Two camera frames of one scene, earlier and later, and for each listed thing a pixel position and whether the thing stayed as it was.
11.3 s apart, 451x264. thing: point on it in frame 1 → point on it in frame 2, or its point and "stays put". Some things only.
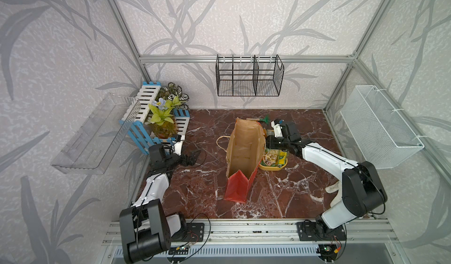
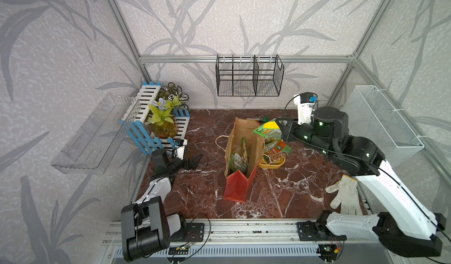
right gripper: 270,139 → 289,130
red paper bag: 246,149 stays put
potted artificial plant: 163,118 stays put
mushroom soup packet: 274,155 → 239,161
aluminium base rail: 355,233 stays put
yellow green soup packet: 282,155 → 269,129
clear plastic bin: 90,150 stays put
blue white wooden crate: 134,121 stays put
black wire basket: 247,75 stays put
